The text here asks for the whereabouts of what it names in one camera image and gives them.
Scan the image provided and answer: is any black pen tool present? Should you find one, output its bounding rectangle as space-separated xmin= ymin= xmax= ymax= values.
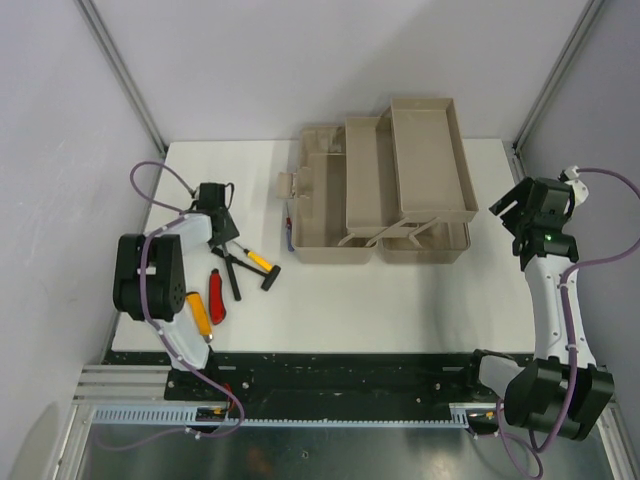
xmin=211 ymin=245 xmax=242 ymax=301

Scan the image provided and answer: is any black T-handle wrench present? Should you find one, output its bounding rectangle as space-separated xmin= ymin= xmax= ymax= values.
xmin=233 ymin=258 xmax=281 ymax=292

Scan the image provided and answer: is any red handled tool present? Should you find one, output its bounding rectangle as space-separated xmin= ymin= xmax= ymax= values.
xmin=208 ymin=269 xmax=227 ymax=325

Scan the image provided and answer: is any translucent brown plastic toolbox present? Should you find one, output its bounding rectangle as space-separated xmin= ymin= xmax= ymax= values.
xmin=277 ymin=98 xmax=479 ymax=265

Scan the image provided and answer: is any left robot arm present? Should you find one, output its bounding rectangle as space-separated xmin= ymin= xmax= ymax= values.
xmin=113 ymin=182 xmax=239 ymax=400

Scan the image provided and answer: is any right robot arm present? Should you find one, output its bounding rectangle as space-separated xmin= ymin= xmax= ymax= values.
xmin=461 ymin=177 xmax=614 ymax=441

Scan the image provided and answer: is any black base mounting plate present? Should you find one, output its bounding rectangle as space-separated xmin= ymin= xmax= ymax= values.
xmin=102 ymin=352 xmax=591 ymax=416

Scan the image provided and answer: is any right aluminium frame post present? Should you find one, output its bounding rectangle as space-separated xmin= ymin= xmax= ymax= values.
xmin=514 ymin=0 xmax=609 ymax=151

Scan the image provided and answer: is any aluminium frame post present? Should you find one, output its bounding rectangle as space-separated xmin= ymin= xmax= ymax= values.
xmin=514 ymin=0 xmax=609 ymax=151
xmin=72 ymin=0 xmax=169 ymax=156

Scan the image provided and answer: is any yellow black handled tool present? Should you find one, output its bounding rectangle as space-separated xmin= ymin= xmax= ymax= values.
xmin=232 ymin=240 xmax=273 ymax=273

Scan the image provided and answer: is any left aluminium frame post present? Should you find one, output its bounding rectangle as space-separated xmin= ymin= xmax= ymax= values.
xmin=72 ymin=0 xmax=169 ymax=156

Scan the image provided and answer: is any white slotted cable duct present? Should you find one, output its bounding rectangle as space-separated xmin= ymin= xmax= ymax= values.
xmin=93 ymin=402 xmax=496 ymax=429

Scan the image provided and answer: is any aluminium front rail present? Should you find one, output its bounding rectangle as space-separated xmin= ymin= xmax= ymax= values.
xmin=72 ymin=365 xmax=614 ymax=405

